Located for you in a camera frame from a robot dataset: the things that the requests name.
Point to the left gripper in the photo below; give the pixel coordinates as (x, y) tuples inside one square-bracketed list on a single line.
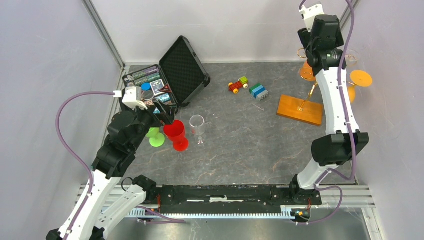
[(167, 115)]

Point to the red plastic wine glass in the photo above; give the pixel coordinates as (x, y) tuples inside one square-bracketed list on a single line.
[(176, 133)]

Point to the green plastic wine glass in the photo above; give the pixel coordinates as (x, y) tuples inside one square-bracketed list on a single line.
[(156, 139)]

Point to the clear wine glass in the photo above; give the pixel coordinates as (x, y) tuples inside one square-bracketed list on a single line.
[(198, 128), (352, 58)]

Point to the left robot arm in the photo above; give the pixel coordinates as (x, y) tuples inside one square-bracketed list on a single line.
[(126, 132)]

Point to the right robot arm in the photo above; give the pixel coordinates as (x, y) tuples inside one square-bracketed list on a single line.
[(337, 151)]

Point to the gold wine glass rack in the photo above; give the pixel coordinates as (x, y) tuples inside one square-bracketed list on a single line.
[(301, 107)]

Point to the orange plastic wine glass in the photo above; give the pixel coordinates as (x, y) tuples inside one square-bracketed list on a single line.
[(306, 72)]

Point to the yellow plastic wine glass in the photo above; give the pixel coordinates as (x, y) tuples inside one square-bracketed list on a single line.
[(358, 78)]

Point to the black open case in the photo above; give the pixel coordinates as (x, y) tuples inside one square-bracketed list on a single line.
[(176, 79)]

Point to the toy brick car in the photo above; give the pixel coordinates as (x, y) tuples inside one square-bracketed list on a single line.
[(242, 83)]

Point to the blue green brick stack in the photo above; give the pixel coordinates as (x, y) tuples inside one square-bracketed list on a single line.
[(258, 92)]

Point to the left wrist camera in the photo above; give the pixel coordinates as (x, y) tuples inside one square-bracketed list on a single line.
[(132, 98)]

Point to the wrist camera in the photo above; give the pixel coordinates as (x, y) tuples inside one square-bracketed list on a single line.
[(132, 98), (309, 13)]

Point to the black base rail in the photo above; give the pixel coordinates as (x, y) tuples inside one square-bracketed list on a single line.
[(236, 201)]

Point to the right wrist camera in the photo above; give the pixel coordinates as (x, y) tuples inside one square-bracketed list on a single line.
[(309, 13)]

